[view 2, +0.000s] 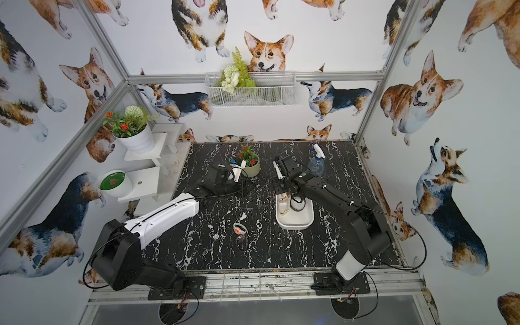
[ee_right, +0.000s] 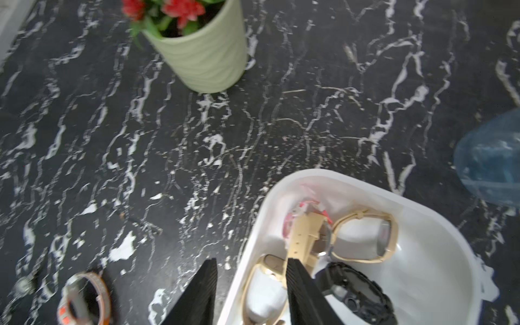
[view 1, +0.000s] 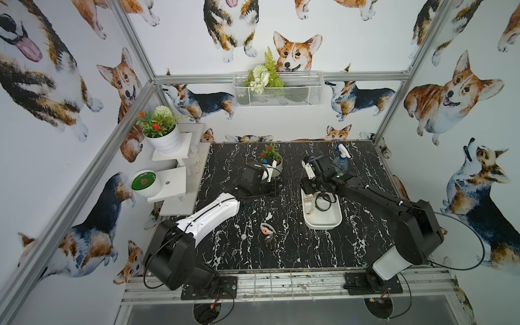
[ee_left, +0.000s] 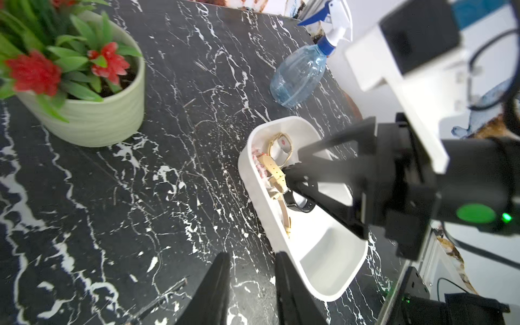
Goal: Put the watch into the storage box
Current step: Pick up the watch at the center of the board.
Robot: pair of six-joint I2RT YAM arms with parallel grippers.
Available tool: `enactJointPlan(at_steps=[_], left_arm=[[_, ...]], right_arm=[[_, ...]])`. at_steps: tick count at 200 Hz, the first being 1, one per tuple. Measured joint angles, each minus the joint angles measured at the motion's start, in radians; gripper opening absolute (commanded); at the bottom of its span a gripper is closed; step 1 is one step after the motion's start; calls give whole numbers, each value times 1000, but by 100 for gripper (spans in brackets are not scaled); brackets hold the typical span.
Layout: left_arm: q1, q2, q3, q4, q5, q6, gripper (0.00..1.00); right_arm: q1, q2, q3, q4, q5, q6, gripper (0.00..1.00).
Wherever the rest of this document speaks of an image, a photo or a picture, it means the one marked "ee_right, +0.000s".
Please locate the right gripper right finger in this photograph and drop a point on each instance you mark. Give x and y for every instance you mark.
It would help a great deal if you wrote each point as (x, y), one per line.
(307, 304)

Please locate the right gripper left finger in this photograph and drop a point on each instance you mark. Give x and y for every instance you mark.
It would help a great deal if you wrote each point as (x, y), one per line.
(196, 305)

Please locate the black watch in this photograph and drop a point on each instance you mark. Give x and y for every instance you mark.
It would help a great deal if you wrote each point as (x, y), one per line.
(362, 296)

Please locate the pink white watch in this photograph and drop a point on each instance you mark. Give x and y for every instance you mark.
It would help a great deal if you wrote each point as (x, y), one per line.
(303, 207)

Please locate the orange white watch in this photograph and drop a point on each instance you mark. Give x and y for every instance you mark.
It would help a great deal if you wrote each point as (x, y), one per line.
(85, 299)

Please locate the white storage box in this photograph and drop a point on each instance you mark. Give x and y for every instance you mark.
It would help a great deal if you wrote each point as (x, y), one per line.
(433, 277)

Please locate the blue spray bottle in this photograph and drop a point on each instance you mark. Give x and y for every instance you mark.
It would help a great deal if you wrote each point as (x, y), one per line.
(487, 160)

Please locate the small green pot red flowers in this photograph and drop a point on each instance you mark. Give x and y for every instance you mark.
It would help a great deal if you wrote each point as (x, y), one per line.
(203, 42)

